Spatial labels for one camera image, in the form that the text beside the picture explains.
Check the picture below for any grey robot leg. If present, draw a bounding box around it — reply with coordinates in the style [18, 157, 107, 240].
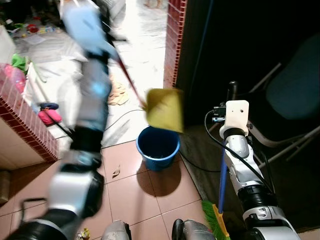
[172, 218, 216, 240]
[102, 220, 132, 240]

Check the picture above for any grey right robot leg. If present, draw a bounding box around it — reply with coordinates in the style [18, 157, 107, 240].
[172, 218, 216, 240]

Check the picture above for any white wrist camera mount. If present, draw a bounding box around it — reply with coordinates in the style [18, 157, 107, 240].
[221, 100, 250, 138]
[62, 2, 118, 56]

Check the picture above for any orange rag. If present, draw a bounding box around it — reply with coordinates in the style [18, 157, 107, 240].
[107, 80, 130, 106]

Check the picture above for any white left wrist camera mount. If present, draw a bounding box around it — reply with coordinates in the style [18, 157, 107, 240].
[62, 2, 118, 56]

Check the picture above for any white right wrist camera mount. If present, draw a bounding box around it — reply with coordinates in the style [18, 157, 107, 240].
[221, 100, 250, 138]

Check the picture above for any blue plastic bucket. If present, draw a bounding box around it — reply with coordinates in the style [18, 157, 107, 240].
[136, 126, 181, 172]

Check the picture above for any crumpled paper scrap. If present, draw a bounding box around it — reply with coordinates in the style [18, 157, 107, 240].
[77, 227, 91, 240]

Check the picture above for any dark folding chair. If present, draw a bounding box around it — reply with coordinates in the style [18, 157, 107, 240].
[245, 47, 320, 166]

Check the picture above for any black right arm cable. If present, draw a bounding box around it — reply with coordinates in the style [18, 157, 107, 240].
[204, 111, 273, 193]

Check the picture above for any green broom with blue handle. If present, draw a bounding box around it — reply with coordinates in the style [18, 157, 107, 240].
[201, 149, 231, 239]

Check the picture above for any green cloth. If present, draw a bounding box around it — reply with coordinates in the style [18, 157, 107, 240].
[11, 54, 28, 71]

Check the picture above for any yellow dustpan with red handle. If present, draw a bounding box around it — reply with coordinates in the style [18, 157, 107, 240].
[107, 37, 186, 134]

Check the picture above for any pink slipper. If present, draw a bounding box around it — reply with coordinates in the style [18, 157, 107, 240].
[38, 102, 62, 126]

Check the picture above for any pink plastic bag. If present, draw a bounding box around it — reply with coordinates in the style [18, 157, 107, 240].
[5, 65, 26, 93]

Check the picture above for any grey left robot leg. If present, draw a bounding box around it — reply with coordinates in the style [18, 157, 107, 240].
[102, 220, 132, 240]

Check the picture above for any white sack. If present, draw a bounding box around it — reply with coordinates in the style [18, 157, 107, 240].
[25, 35, 86, 101]

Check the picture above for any black floor cable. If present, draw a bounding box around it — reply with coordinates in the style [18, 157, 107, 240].
[102, 107, 147, 132]

